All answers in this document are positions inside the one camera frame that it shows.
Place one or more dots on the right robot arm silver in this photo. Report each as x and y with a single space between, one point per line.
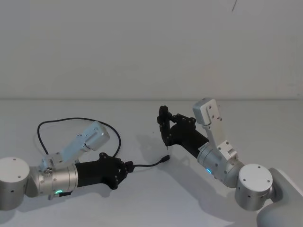
253 182

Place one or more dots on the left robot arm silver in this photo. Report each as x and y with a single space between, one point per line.
54 176

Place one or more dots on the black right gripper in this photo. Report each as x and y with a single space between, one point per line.
184 138

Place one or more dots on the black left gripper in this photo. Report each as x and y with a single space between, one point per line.
94 172

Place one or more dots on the white table cloth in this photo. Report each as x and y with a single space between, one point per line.
151 203

